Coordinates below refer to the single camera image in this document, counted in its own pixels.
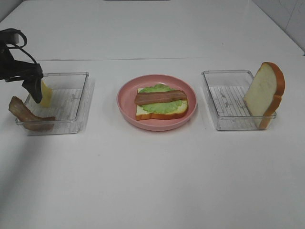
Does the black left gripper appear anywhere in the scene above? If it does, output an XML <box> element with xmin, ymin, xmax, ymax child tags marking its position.
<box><xmin>0</xmin><ymin>42</ymin><xmax>43</xmax><ymax>104</ymax></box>

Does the bacon strip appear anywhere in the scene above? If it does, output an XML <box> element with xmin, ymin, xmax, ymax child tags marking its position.
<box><xmin>9</xmin><ymin>96</ymin><xmax>55</xmax><ymax>131</ymax></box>
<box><xmin>134</xmin><ymin>90</ymin><xmax>187</xmax><ymax>105</ymax></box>

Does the bread slice with brown crust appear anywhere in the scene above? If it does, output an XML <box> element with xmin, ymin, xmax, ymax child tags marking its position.
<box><xmin>134</xmin><ymin>84</ymin><xmax>188</xmax><ymax>121</ymax></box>

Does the green lettuce leaf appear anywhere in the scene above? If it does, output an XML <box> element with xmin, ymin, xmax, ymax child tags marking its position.
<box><xmin>136</xmin><ymin>84</ymin><xmax>188</xmax><ymax>115</ymax></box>

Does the yellow cheese slice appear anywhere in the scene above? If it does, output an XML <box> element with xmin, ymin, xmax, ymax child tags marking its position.
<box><xmin>40</xmin><ymin>81</ymin><xmax>52</xmax><ymax>107</ymax></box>

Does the left clear plastic tray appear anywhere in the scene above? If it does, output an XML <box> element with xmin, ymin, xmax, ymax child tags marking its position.
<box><xmin>15</xmin><ymin>72</ymin><xmax>95</xmax><ymax>135</ymax></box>

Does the clear plastic tray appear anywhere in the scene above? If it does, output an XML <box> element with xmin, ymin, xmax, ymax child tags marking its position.
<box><xmin>15</xmin><ymin>72</ymin><xmax>95</xmax><ymax>135</ymax></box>
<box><xmin>202</xmin><ymin>70</ymin><xmax>277</xmax><ymax>131</ymax></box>

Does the pink round plate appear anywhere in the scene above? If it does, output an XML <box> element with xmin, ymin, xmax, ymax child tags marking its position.
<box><xmin>117</xmin><ymin>74</ymin><xmax>197</xmax><ymax>131</ymax></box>

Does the right clear plastic tray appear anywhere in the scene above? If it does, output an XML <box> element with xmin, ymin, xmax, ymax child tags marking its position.
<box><xmin>202</xmin><ymin>70</ymin><xmax>277</xmax><ymax>131</ymax></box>

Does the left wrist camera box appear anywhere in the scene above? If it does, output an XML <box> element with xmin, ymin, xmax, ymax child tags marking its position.
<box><xmin>6</xmin><ymin>33</ymin><xmax>20</xmax><ymax>44</ymax></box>

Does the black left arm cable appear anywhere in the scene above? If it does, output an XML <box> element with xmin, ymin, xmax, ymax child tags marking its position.
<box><xmin>0</xmin><ymin>28</ymin><xmax>41</xmax><ymax>67</ymax></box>

